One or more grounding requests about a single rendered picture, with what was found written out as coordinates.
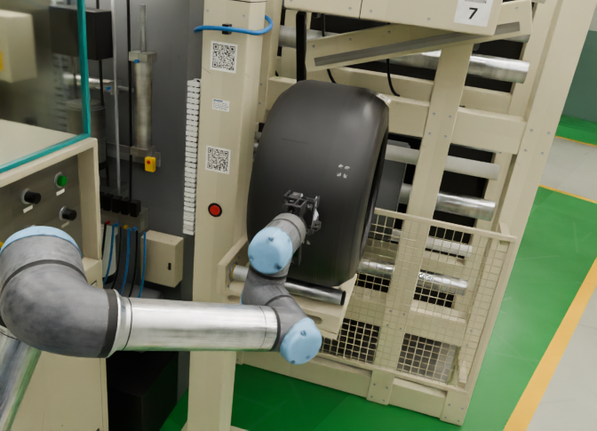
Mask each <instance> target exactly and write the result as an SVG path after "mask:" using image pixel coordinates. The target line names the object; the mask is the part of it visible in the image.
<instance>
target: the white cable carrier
mask: <svg viewBox="0 0 597 431"><path fill-rule="evenodd" d="M187 85H189V86H188V87H187V90H188V91H190V92H188V93H187V96H188V97H191V98H187V102H189V103H187V108H189V109H188V110H187V113H188V114H190V115H187V119H189V120H187V124H189V125H187V130H189V131H186V135H188V136H187V138H186V140H188V141H186V146H188V147H186V161H188V162H186V166H187V167H185V171H186V172H185V176H186V177H185V181H186V182H185V186H186V187H185V192H184V196H185V202H184V205H185V206H184V210H185V211H184V224H185V225H184V226H183V228H184V229H183V233H185V234H189V235H193V234H194V233H195V213H196V190H197V183H196V182H197V168H198V145H199V123H200V100H201V79H198V78H195V79H194V80H191V81H187ZM193 152H194V153H193ZM192 157H193V158H192Z"/></svg>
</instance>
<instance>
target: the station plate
mask: <svg viewBox="0 0 597 431"><path fill-rule="evenodd" d="M492 3H493V0H458V6H457V9H456V14H455V18H454V22H456V23H462V24H469V25H475V26H482V27H487V25H488V20H489V16H490V10H491V6H492Z"/></svg>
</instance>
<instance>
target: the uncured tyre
mask: <svg viewBox="0 0 597 431"><path fill-rule="evenodd" d="M377 95H378V93H376V92H374V91H372V90H370V89H367V88H362V87H356V86H351V85H345V84H334V83H329V82H324V81H318V80H313V79H310V80H303V81H298V82H296V83H295V84H294V85H293V86H291V87H290V88H288V89H287V90H286V91H284V92H283V93H281V94H280V96H279V97H278V98H277V100H276V101H275V103H274V105H273V106H272V108H271V110H270V112H269V114H268V117H267V120H266V122H265V125H264V128H263V130H262V133H261V136H260V139H259V144H258V147H257V151H256V155H255V158H254V163H253V167H252V172H251V181H250V187H249V194H248V203H247V220H246V224H247V237H248V243H249V246H250V243H251V241H252V239H253V238H254V236H255V235H256V234H257V233H258V232H259V231H260V230H262V229H263V228H264V227H265V226H267V225H268V224H269V223H270V222H271V221H272V220H273V219H274V218H275V217H276V216H278V215H279V214H281V212H282V205H283V196H284V195H285V194H286V193H287V192H288V191H289V190H290V191H291V194H292V193H293V192H297V193H301V194H303V196H305V197H308V198H313V199H314V200H315V198H316V197H318V196H319V197H320V200H319V206H318V207H317V208H316V211H317V212H318V214H319V219H318V220H319V221H321V222H322V224H321V228H320V229H319V230H318V231H317V232H313V234H312V235H306V236H305V238H310V239H312V242H311V247H309V246H305V245H301V261H300V263H299V266H298V268H294V267H289V271H288V275H287V277H289V278H293V279H297V280H300V281H305V282H309V283H315V284H319V285H322V286H327V287H331V286H340V285H341V284H342V283H345V282H347V281H348V280H350V279H352V278H354V275H355V273H356V270H357V268H358V267H359V264H360V262H361V259H362V255H363V253H364V249H365V246H366V243H367V240H368V236H369V232H370V226H371V222H372V218H373V214H374V210H375V206H376V201H377V198H378V190H379V185H380V181H381V176H382V171H383V166H384V161H385V156H386V146H387V139H388V131H389V107H388V105H387V104H386V103H385V102H384V101H383V100H382V99H380V98H379V97H377ZM281 138H284V139H289V140H297V141H302V142H307V143H308V144H304V143H298V142H294V141H289V140H281ZM338 162H341V163H345V164H351V167H350V172H349V175H348V180H341V179H336V178H335V176H336V172H337V168H338Z"/></svg>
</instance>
